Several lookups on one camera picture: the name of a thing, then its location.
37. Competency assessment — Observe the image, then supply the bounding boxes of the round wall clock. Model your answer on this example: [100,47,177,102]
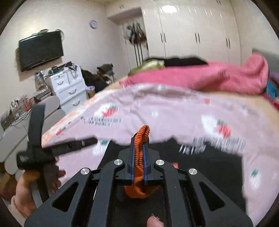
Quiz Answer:
[89,20,98,29]

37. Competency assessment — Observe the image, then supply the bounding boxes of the black printed sweatshirt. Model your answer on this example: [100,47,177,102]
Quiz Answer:
[95,125,247,213]

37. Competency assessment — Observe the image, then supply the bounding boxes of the black wall television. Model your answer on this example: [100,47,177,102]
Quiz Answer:
[18,31,64,72]

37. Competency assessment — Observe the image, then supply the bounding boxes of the hanging bags on rack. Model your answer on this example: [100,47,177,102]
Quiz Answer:
[125,21,148,64]

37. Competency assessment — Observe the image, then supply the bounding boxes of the grey padded bench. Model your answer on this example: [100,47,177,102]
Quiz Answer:
[1,96,65,175]

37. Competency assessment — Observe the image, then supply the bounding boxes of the person's right hand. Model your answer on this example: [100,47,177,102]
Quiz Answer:
[147,214,164,227]

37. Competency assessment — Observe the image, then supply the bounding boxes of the pink strawberry bed sheet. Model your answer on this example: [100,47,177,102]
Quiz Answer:
[42,84,278,225]

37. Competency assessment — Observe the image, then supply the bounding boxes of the striped colourful pillow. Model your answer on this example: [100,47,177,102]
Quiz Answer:
[266,72,279,99]

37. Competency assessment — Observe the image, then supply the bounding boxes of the white drawer cabinet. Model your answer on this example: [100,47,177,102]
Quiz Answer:
[44,64,88,114]

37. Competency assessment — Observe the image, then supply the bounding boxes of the white glossy wardrobe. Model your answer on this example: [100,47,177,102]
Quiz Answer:
[106,1,241,65]

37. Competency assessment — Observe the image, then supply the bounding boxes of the person's left hand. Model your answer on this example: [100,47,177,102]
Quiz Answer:
[15,156,66,219]

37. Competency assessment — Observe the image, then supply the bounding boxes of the green blanket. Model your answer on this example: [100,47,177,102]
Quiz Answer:
[128,59,165,76]

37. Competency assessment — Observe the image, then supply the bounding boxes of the black clothing on bed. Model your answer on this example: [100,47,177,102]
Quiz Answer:
[144,57,208,67]

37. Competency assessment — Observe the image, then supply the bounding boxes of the dark clothes pile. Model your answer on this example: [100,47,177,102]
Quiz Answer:
[81,64,115,93]

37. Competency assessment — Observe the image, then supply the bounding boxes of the pink quilt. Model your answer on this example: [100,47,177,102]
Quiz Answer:
[119,53,269,95]

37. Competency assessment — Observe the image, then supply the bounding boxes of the cluttered side table items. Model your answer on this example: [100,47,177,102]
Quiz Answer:
[1,89,52,130]

